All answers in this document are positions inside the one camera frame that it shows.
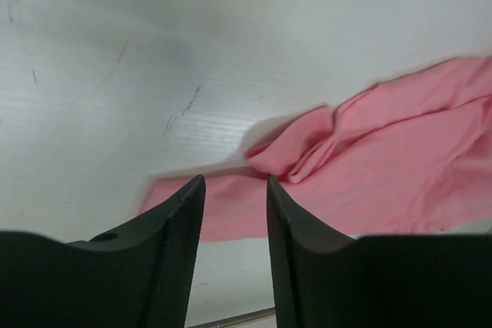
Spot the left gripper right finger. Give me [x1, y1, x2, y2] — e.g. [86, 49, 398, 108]
[266, 177, 491, 327]

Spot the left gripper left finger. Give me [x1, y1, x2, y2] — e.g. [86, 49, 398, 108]
[1, 175, 206, 327]

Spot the light pink t shirt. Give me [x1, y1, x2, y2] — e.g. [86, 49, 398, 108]
[135, 55, 492, 244]

